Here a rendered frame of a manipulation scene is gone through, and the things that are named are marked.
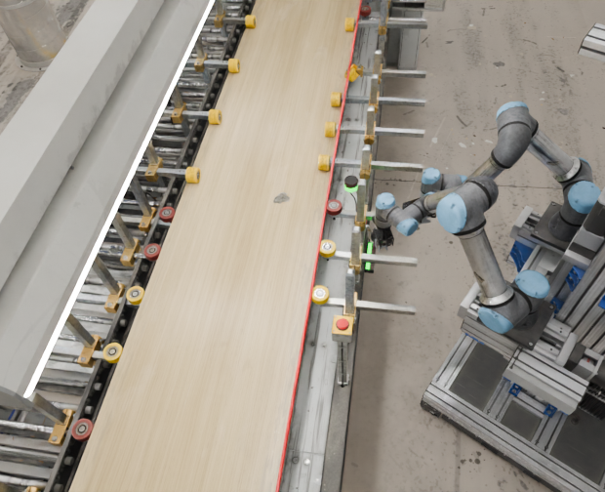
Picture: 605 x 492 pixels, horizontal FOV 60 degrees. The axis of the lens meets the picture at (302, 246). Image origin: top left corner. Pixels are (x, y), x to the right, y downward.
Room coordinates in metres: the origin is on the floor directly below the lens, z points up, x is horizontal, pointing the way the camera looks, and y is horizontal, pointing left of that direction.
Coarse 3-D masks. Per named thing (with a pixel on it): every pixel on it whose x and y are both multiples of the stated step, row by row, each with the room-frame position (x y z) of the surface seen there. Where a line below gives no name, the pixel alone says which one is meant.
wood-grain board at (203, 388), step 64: (320, 0) 3.52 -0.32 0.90; (256, 64) 2.86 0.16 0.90; (320, 64) 2.79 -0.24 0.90; (256, 128) 2.27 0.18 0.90; (320, 128) 2.21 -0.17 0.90; (192, 192) 1.84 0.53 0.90; (256, 192) 1.79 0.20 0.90; (320, 192) 1.74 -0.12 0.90; (192, 256) 1.44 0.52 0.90; (256, 256) 1.40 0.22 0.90; (192, 320) 1.10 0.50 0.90; (256, 320) 1.07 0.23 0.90; (128, 384) 0.85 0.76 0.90; (192, 384) 0.82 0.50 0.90; (256, 384) 0.79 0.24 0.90; (128, 448) 0.60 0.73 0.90; (192, 448) 0.57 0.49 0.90; (256, 448) 0.54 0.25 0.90
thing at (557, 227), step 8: (552, 216) 1.31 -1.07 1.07; (560, 216) 1.26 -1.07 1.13; (552, 224) 1.27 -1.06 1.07; (560, 224) 1.24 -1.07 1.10; (568, 224) 1.22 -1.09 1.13; (552, 232) 1.24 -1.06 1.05; (560, 232) 1.22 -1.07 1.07; (568, 232) 1.21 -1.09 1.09; (576, 232) 1.20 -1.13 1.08; (568, 240) 1.19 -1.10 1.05
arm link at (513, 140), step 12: (504, 132) 1.39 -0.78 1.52; (516, 132) 1.37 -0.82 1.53; (528, 132) 1.37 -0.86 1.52; (504, 144) 1.35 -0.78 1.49; (516, 144) 1.33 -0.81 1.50; (528, 144) 1.34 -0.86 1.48; (492, 156) 1.35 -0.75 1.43; (504, 156) 1.32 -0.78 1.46; (516, 156) 1.31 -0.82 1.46; (480, 168) 1.37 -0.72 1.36; (492, 168) 1.34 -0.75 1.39; (504, 168) 1.31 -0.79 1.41
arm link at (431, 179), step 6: (432, 168) 1.56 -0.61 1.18; (426, 174) 1.53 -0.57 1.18; (432, 174) 1.53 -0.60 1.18; (438, 174) 1.53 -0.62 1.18; (426, 180) 1.51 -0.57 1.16; (432, 180) 1.50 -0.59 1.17; (438, 180) 1.51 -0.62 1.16; (426, 186) 1.51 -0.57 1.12; (432, 186) 1.50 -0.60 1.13; (438, 186) 1.50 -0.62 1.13; (426, 192) 1.51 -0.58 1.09
